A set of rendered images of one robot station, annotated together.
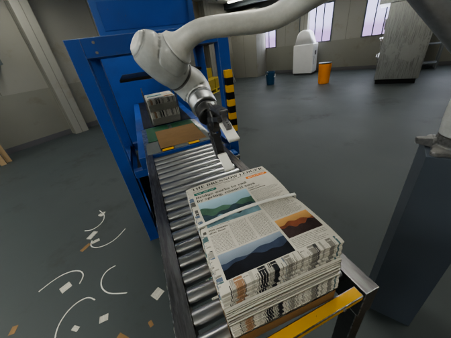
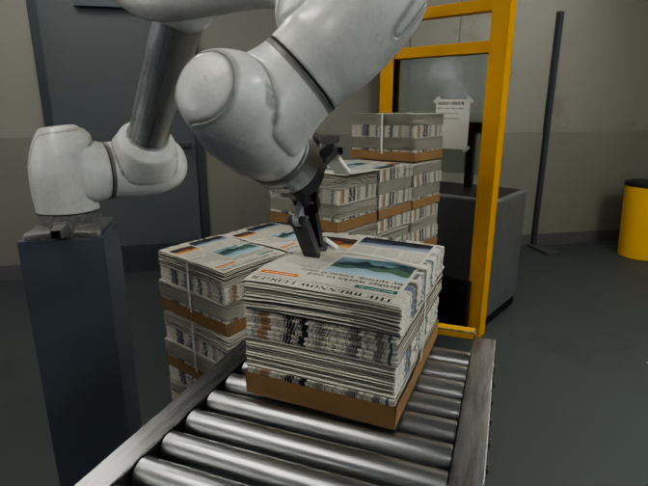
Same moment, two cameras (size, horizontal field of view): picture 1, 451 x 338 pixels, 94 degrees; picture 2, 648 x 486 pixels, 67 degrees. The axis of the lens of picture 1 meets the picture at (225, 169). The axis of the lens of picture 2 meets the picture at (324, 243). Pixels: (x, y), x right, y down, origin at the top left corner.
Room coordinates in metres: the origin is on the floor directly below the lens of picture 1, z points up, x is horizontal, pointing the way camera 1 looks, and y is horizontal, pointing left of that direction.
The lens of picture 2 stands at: (1.18, 0.48, 1.32)
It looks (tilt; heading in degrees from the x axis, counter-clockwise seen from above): 16 degrees down; 219
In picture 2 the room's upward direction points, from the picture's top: straight up
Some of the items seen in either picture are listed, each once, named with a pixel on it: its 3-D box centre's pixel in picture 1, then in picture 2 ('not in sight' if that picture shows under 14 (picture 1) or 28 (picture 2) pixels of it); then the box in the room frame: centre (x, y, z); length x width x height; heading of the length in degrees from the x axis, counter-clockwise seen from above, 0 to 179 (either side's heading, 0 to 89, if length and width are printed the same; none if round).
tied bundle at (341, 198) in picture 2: not in sight; (323, 196); (-0.45, -0.84, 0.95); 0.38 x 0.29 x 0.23; 90
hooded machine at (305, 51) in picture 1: (305, 52); not in sight; (9.48, -3.91, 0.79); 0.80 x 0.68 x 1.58; 51
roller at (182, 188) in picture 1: (203, 183); not in sight; (0.98, 0.14, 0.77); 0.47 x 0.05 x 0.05; 108
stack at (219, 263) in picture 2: not in sight; (304, 317); (-0.31, -0.84, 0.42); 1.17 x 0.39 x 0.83; 179
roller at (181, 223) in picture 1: (219, 210); (290, 480); (0.74, 0.06, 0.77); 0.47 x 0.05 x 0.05; 108
